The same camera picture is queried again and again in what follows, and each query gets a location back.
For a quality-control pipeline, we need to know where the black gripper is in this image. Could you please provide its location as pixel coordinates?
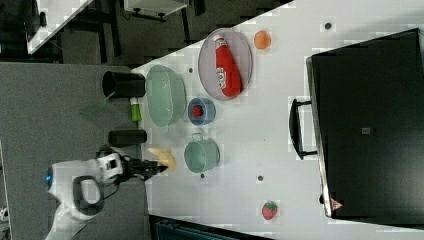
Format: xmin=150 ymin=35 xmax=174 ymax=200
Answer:
xmin=123 ymin=157 xmax=167 ymax=181

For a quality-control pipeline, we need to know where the peeled yellow banana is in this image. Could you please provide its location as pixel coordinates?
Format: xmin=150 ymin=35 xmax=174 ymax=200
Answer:
xmin=148 ymin=148 xmax=176 ymax=171

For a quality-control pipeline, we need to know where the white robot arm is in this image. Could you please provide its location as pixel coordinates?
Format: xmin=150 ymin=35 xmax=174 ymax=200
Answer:
xmin=45 ymin=151 xmax=168 ymax=240

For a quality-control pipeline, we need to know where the green mug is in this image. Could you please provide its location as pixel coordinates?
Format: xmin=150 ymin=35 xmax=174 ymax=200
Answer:
xmin=184 ymin=133 xmax=220 ymax=173

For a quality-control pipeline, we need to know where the small black cylinder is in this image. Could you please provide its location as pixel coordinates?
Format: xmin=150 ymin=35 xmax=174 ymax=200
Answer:
xmin=108 ymin=129 xmax=147 ymax=147

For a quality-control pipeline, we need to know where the green cup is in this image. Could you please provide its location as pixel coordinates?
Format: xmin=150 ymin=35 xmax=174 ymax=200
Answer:
xmin=130 ymin=98 xmax=142 ymax=122

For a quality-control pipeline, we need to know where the small red fruit in bowl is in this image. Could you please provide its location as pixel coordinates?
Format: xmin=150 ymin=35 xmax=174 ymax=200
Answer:
xmin=192 ymin=105 xmax=204 ymax=118

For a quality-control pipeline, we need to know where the green colander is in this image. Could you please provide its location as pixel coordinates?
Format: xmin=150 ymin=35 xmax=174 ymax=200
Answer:
xmin=146 ymin=65 xmax=187 ymax=128

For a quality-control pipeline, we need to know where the blue bowl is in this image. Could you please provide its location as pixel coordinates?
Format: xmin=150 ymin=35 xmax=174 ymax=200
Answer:
xmin=187 ymin=98 xmax=216 ymax=126

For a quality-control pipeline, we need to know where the large black cup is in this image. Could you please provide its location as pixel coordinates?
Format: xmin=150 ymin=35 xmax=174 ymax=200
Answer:
xmin=102 ymin=71 xmax=146 ymax=98

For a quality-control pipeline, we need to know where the red ketchup bottle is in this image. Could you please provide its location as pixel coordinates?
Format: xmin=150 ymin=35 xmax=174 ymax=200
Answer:
xmin=213 ymin=35 xmax=243 ymax=98

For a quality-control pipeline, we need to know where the red strawberry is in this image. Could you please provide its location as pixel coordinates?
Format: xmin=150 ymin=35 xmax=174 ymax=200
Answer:
xmin=261 ymin=201 xmax=278 ymax=220

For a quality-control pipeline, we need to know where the grey round plate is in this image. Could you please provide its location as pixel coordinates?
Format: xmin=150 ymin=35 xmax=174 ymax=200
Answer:
xmin=198 ymin=28 xmax=253 ymax=101

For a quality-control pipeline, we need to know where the orange fruit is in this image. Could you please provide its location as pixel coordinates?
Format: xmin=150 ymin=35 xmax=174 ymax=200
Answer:
xmin=254 ymin=30 xmax=271 ymax=50

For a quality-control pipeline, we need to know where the white background table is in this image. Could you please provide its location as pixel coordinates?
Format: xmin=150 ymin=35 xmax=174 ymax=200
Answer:
xmin=27 ymin=0 xmax=94 ymax=54

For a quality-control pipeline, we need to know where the black toaster oven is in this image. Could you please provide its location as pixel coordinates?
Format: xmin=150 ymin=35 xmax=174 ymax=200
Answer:
xmin=305 ymin=28 xmax=424 ymax=229

